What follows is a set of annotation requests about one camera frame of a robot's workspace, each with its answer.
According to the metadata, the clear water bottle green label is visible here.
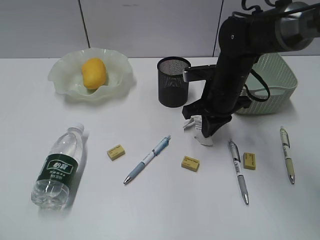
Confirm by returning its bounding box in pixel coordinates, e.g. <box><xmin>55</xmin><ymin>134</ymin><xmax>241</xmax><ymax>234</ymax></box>
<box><xmin>31</xmin><ymin>123</ymin><xmax>85</xmax><ymax>210</ymax></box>

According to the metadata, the green plastic woven basket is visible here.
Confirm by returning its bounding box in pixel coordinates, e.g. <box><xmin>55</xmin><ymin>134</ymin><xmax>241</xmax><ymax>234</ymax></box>
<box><xmin>237</xmin><ymin>53</ymin><xmax>298</xmax><ymax>115</ymax></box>

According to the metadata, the beige white ballpoint pen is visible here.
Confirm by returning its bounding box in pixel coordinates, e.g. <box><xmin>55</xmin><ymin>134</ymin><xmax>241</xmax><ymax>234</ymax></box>
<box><xmin>279</xmin><ymin>126</ymin><xmax>296</xmax><ymax>185</ymax></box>

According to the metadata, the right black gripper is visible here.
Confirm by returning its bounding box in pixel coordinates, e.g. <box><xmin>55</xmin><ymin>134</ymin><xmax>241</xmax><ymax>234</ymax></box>
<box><xmin>182</xmin><ymin>53</ymin><xmax>259</xmax><ymax>138</ymax></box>

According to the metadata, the yellow eraser middle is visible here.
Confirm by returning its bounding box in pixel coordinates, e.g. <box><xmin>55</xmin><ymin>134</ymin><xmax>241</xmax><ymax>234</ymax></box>
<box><xmin>181</xmin><ymin>156</ymin><xmax>200</xmax><ymax>172</ymax></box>

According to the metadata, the yellow eraser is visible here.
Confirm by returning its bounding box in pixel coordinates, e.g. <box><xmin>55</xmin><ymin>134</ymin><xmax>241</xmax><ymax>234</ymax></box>
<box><xmin>107</xmin><ymin>144</ymin><xmax>126</xmax><ymax>161</ymax></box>
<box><xmin>243</xmin><ymin>152</ymin><xmax>256</xmax><ymax>170</ymax></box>
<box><xmin>181</xmin><ymin>156</ymin><xmax>200</xmax><ymax>172</ymax></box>

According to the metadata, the yellow mango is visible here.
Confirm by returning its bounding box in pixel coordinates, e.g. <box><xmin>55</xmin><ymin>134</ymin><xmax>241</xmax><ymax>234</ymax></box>
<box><xmin>81</xmin><ymin>58</ymin><xmax>107</xmax><ymax>90</ymax></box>

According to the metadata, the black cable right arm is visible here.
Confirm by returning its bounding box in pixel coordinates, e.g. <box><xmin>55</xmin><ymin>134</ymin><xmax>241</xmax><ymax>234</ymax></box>
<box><xmin>241</xmin><ymin>68</ymin><xmax>271</xmax><ymax>103</ymax></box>

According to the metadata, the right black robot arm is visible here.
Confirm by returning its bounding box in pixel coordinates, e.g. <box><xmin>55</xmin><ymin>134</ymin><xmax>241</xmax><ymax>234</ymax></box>
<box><xmin>182</xmin><ymin>0</ymin><xmax>320</xmax><ymax>138</ymax></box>

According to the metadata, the grey white ballpoint pen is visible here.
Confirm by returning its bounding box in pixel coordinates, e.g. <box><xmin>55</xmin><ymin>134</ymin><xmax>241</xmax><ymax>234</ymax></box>
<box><xmin>228</xmin><ymin>139</ymin><xmax>249</xmax><ymax>206</ymax></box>

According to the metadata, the yellow eraser left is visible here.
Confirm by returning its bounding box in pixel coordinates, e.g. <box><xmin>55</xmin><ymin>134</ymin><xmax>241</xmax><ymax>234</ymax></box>
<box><xmin>107</xmin><ymin>144</ymin><xmax>126</xmax><ymax>161</ymax></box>

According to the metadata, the blue white ballpoint pen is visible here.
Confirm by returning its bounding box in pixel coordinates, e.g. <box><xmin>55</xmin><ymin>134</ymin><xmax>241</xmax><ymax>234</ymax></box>
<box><xmin>123</xmin><ymin>135</ymin><xmax>171</xmax><ymax>185</ymax></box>

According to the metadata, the white waste paper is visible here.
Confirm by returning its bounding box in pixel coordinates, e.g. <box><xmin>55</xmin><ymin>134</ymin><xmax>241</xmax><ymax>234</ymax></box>
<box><xmin>182</xmin><ymin>115</ymin><xmax>213</xmax><ymax>147</ymax></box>

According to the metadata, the translucent green wavy plate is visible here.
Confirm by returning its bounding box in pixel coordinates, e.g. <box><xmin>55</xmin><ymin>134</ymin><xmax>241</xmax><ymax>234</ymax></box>
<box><xmin>47</xmin><ymin>47</ymin><xmax>136</xmax><ymax>102</ymax></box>

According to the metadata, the black mesh pen holder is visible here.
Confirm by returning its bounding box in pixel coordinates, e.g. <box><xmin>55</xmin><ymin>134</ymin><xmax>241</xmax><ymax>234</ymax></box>
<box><xmin>157</xmin><ymin>56</ymin><xmax>191</xmax><ymax>108</ymax></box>

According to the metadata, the yellow eraser right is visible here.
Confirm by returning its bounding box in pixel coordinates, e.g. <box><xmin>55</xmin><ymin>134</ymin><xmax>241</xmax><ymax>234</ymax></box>
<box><xmin>243</xmin><ymin>152</ymin><xmax>256</xmax><ymax>170</ymax></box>

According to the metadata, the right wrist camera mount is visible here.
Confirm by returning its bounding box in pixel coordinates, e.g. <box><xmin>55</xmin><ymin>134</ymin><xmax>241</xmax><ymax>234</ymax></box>
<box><xmin>182</xmin><ymin>64</ymin><xmax>216</xmax><ymax>83</ymax></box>

